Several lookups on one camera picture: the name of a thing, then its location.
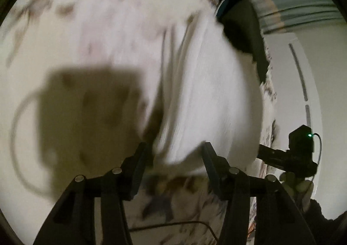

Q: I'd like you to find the gloved right hand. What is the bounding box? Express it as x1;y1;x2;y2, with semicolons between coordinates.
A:
279;172;314;213

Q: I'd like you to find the floral bed sheet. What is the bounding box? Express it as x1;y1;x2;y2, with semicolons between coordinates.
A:
0;0;280;245

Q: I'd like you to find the white knit sweater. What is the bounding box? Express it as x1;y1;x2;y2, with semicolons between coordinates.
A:
75;0;263;173

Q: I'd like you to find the folded dark green garment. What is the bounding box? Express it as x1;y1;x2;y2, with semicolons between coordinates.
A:
216;0;269;83

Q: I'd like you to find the white bed headboard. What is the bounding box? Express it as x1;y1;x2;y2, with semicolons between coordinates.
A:
262;32;325;181

